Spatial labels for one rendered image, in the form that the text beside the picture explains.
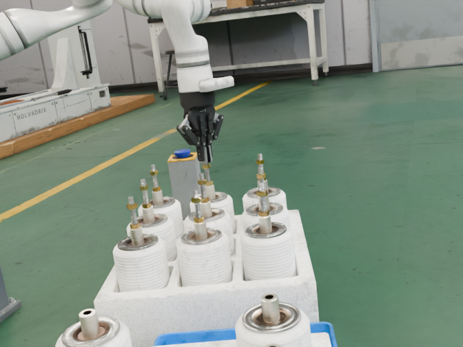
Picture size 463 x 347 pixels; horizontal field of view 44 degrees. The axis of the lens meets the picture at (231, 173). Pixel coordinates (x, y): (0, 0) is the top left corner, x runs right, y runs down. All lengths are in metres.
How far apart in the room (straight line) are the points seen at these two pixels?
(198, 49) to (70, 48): 3.60
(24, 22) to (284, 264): 0.78
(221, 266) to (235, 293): 0.06
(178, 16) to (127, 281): 0.52
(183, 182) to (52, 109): 2.86
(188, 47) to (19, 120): 2.82
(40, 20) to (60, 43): 3.39
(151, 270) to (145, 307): 0.07
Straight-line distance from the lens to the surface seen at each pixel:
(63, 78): 4.65
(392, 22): 5.89
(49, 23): 1.39
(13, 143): 3.74
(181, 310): 1.02
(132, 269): 1.04
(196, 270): 1.02
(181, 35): 1.18
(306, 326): 0.74
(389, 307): 1.29
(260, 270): 1.02
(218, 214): 1.14
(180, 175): 1.40
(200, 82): 1.18
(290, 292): 1.00
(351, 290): 1.36
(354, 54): 5.95
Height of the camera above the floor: 0.62
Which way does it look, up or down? 15 degrees down
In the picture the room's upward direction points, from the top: 7 degrees counter-clockwise
